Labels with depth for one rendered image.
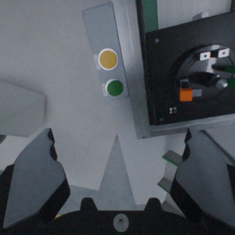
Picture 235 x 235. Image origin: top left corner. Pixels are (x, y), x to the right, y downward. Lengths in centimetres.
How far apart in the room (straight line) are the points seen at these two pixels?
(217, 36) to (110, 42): 23
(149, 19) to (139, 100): 19
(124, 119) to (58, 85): 27
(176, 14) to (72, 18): 28
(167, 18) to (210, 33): 10
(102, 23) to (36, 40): 25
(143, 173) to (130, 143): 21
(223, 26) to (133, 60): 19
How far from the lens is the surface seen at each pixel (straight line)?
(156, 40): 33
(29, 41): 52
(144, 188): 80
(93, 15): 34
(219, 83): 31
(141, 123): 39
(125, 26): 33
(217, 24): 38
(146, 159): 63
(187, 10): 41
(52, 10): 49
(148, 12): 36
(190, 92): 25
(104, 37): 33
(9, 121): 42
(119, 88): 33
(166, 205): 64
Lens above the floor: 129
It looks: 62 degrees down
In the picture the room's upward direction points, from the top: 175 degrees counter-clockwise
